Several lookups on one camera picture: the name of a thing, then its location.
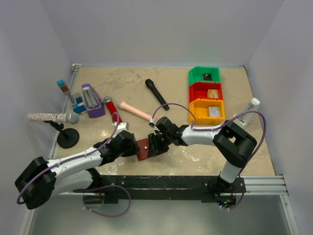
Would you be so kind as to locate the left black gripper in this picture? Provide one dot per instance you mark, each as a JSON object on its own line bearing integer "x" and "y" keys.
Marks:
{"x": 133, "y": 150}

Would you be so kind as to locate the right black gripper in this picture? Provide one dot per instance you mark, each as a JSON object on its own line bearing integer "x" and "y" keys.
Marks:
{"x": 154, "y": 148}

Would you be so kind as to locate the red leather card holder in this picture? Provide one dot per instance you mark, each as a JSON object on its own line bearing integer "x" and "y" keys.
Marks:
{"x": 143, "y": 145}

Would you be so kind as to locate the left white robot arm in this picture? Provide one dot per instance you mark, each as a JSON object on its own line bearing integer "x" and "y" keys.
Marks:
{"x": 43, "y": 179}

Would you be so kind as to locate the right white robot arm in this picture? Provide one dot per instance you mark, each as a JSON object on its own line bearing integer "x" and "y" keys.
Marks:
{"x": 233, "y": 142}

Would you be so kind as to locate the grey card in yellow bin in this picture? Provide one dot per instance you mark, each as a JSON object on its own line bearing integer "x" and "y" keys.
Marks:
{"x": 214, "y": 111}

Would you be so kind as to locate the tan card in red bin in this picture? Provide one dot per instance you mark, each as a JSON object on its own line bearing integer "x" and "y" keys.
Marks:
{"x": 213, "y": 93}

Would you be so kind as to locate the black card in green bin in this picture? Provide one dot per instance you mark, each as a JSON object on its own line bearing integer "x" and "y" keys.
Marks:
{"x": 207, "y": 77}

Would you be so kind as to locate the pink microphone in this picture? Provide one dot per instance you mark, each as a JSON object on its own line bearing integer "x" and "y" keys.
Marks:
{"x": 125, "y": 106}

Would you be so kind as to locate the red microphone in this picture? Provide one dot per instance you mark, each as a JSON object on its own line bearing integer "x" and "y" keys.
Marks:
{"x": 111, "y": 108}

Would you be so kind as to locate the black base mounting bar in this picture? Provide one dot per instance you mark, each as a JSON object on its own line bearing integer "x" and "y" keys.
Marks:
{"x": 206, "y": 189}

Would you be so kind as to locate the yellow storage bin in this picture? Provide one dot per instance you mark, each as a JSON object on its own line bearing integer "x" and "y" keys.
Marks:
{"x": 200, "y": 109}

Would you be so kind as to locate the purple metronome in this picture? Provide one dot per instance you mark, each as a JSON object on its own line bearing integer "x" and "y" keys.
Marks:
{"x": 94, "y": 103}

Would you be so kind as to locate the black microphone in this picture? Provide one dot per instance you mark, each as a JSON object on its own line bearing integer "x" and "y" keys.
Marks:
{"x": 151, "y": 86}

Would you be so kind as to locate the red storage bin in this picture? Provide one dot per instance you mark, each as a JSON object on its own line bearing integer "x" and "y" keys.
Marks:
{"x": 199, "y": 90}

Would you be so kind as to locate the black microphone stand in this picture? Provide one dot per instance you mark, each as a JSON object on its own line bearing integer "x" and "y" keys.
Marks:
{"x": 67, "y": 138}

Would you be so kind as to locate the glitter silver microphone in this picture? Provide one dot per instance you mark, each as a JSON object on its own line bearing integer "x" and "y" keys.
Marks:
{"x": 71, "y": 118}

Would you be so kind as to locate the blue toy brick tower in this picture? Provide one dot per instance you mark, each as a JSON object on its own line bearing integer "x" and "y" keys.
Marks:
{"x": 75, "y": 99}

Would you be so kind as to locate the green storage bin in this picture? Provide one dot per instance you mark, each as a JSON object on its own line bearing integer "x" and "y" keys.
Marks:
{"x": 195, "y": 74}

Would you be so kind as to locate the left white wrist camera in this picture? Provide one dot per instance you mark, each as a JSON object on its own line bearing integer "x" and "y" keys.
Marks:
{"x": 122, "y": 126}

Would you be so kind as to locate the left aluminium frame rail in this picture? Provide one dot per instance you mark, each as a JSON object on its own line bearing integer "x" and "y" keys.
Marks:
{"x": 66, "y": 106}

